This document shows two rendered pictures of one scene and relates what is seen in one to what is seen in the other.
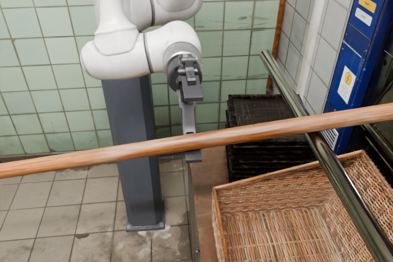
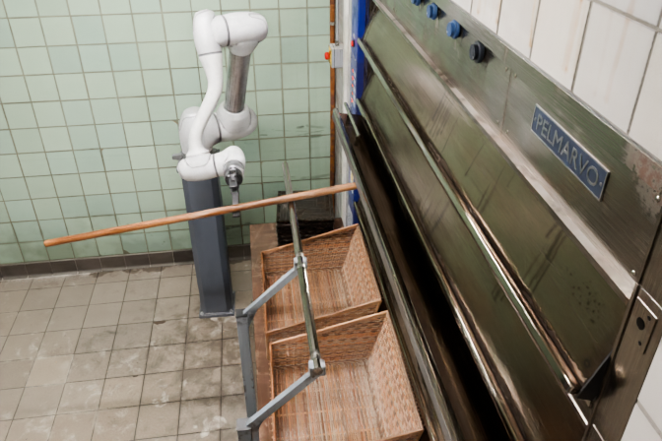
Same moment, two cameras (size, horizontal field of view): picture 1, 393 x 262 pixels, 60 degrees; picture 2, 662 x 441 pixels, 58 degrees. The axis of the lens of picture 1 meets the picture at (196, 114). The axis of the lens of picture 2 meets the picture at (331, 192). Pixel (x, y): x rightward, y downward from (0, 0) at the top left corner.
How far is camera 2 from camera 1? 1.82 m
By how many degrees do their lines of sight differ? 5
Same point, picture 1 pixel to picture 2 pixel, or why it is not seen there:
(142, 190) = (214, 275)
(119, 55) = (199, 167)
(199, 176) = (256, 253)
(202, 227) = (255, 282)
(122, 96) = (198, 194)
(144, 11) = (214, 133)
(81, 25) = (161, 136)
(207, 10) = (269, 121)
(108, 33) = (193, 156)
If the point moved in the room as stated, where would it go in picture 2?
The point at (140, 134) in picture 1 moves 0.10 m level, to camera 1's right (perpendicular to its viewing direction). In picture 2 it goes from (212, 224) to (231, 223)
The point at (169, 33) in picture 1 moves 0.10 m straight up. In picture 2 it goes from (227, 155) to (225, 134)
